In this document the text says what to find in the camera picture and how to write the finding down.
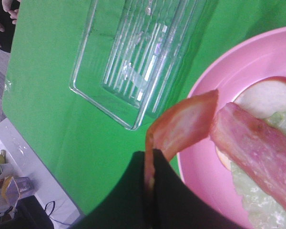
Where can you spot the white side table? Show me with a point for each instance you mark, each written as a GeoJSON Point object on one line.
{"type": "Point", "coordinates": [62, 210]}

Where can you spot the pink round plate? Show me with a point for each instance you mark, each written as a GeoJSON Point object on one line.
{"type": "Point", "coordinates": [200, 168]}

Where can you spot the bystander hand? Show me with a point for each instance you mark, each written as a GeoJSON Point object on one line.
{"type": "Point", "coordinates": [9, 10]}

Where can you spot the yellow purple small carton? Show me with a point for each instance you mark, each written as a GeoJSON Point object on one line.
{"type": "Point", "coordinates": [16, 188]}

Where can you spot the left clear plastic tray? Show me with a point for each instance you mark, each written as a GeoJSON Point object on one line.
{"type": "Point", "coordinates": [130, 55]}

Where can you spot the bread slice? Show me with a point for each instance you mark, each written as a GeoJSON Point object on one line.
{"type": "Point", "coordinates": [262, 100]}

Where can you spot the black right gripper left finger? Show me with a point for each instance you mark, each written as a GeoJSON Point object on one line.
{"type": "Point", "coordinates": [124, 207]}

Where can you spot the green lettuce leaf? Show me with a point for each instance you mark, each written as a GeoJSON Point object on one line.
{"type": "Point", "coordinates": [263, 211]}

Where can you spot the black floor device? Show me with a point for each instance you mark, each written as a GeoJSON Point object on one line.
{"type": "Point", "coordinates": [29, 215]}

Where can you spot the bacon strip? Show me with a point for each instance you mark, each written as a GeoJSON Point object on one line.
{"type": "Point", "coordinates": [257, 148]}
{"type": "Point", "coordinates": [179, 127]}

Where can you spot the green tablecloth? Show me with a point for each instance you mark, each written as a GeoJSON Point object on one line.
{"type": "Point", "coordinates": [84, 148]}

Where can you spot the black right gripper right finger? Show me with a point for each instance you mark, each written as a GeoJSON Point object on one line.
{"type": "Point", "coordinates": [177, 207]}

